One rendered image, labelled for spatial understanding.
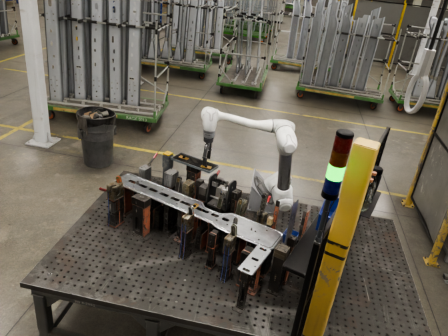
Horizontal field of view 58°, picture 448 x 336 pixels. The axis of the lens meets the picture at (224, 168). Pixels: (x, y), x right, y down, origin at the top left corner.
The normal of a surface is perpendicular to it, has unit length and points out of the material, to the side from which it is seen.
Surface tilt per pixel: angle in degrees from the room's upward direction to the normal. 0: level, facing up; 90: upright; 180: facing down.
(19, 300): 0
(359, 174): 90
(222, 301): 0
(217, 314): 0
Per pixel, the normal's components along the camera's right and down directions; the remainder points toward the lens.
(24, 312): 0.10, -0.89
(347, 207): -0.54, 0.33
